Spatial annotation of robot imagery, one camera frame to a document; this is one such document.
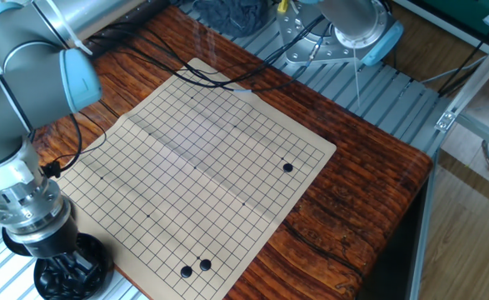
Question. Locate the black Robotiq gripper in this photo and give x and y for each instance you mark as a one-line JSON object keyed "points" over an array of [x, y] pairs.
{"points": [[48, 246]]}

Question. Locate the black bowl of Go stones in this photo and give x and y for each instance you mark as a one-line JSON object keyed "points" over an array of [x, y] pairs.
{"points": [[44, 289]]}

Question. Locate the yellow plastic piece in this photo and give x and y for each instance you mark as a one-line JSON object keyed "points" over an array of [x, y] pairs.
{"points": [[282, 6]]}

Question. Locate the black Go stone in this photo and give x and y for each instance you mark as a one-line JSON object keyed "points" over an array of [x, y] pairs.
{"points": [[287, 167], [205, 265], [186, 271]]}

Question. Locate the aluminium frame beam with bracket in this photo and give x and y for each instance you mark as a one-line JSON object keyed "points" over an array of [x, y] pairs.
{"points": [[446, 121]]}

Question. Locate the blue-grey towel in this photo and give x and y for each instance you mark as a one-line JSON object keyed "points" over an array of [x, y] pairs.
{"points": [[236, 16]]}

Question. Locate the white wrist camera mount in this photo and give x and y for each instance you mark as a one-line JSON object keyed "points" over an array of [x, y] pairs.
{"points": [[6, 175]]}

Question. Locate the beige Go board mat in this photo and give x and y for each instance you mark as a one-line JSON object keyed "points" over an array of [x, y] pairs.
{"points": [[211, 175]]}

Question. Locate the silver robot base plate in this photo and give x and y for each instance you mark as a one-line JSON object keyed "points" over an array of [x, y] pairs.
{"points": [[302, 46]]}

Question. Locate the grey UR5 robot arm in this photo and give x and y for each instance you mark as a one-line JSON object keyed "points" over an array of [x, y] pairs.
{"points": [[23, 83]]}

